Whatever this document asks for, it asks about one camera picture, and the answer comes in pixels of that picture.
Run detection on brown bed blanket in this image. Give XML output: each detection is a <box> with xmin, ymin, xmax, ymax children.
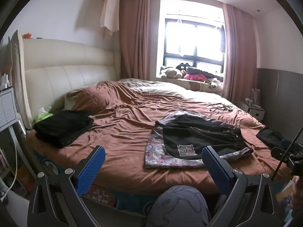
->
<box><xmin>26</xmin><ymin>82</ymin><xmax>291</xmax><ymax>195</ymax></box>

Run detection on cream cloth hanging on wall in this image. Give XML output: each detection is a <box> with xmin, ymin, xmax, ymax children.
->
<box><xmin>100</xmin><ymin>0</ymin><xmax>120</xmax><ymax>39</ymax></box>

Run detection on white bedside shelf unit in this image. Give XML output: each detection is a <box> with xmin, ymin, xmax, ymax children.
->
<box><xmin>1</xmin><ymin>74</ymin><xmax>27</xmax><ymax>197</ymax></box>

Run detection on pink cloth on windowsill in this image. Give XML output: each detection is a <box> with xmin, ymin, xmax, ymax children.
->
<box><xmin>184</xmin><ymin>74</ymin><xmax>207</xmax><ymax>82</ymax></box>

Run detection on black pants with patterned lining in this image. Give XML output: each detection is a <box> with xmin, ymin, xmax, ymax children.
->
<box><xmin>144</xmin><ymin>110</ymin><xmax>253</xmax><ymax>169</ymax></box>

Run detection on pink curtain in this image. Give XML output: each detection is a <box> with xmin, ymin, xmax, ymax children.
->
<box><xmin>119</xmin><ymin>0</ymin><xmax>151</xmax><ymax>80</ymax></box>
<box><xmin>222</xmin><ymin>4</ymin><xmax>257</xmax><ymax>103</ymax></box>

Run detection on orange item on headboard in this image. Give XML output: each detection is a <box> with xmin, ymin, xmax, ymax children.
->
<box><xmin>23</xmin><ymin>33</ymin><xmax>31</xmax><ymax>39</ymax></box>

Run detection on person's knee in grey pants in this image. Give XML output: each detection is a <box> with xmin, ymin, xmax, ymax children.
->
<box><xmin>146</xmin><ymin>186</ymin><xmax>211</xmax><ymax>226</ymax></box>

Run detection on black garment at bed edge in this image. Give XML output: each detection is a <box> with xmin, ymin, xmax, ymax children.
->
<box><xmin>256</xmin><ymin>127</ymin><xmax>283</xmax><ymax>149</ymax></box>

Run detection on black cables on bed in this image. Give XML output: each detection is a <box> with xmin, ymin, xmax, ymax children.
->
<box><xmin>209</xmin><ymin>103</ymin><xmax>235</xmax><ymax>113</ymax></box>

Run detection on right pink curtain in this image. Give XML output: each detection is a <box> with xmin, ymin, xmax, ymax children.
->
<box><xmin>222</xmin><ymin>4</ymin><xmax>257</xmax><ymax>103</ymax></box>

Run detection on cream upholstered headboard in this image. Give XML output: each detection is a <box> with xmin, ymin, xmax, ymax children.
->
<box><xmin>9</xmin><ymin>31</ymin><xmax>120</xmax><ymax>129</ymax></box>

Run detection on black plush cat toy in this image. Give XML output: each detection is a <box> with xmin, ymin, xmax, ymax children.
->
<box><xmin>176</xmin><ymin>63</ymin><xmax>190</xmax><ymax>71</ymax></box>

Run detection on black framed window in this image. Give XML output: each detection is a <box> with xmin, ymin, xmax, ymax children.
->
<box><xmin>162</xmin><ymin>19</ymin><xmax>225</xmax><ymax>74</ymax></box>

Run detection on green tissue pack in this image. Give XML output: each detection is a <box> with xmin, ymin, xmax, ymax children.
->
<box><xmin>35</xmin><ymin>107</ymin><xmax>53</xmax><ymax>123</ymax></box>

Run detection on left pink curtain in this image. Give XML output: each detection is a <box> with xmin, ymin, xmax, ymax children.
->
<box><xmin>119</xmin><ymin>0</ymin><xmax>151</xmax><ymax>80</ymax></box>

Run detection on person's right hand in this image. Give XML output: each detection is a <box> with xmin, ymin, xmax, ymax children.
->
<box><xmin>290</xmin><ymin>176</ymin><xmax>303</xmax><ymax>210</ymax></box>

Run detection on stack of folded black clothes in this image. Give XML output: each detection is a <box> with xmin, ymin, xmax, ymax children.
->
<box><xmin>33</xmin><ymin>110</ymin><xmax>94</xmax><ymax>149</ymax></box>

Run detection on beige plush toy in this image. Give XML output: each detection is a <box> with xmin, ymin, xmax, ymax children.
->
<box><xmin>160</xmin><ymin>67</ymin><xmax>183</xmax><ymax>79</ymax></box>

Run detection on bear print windowsill cushion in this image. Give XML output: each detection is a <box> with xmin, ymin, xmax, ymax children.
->
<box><xmin>164</xmin><ymin>78</ymin><xmax>223</xmax><ymax>96</ymax></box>

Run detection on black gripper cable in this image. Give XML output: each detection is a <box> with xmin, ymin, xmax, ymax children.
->
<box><xmin>271</xmin><ymin>127</ymin><xmax>303</xmax><ymax>181</ymax></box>

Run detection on cream bed sheet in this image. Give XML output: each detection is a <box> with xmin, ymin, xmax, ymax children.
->
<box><xmin>119</xmin><ymin>79</ymin><xmax>232</xmax><ymax>105</ymax></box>

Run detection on white bedside cabinet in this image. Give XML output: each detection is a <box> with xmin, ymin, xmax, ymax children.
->
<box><xmin>237</xmin><ymin>101</ymin><xmax>265</xmax><ymax>121</ymax></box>

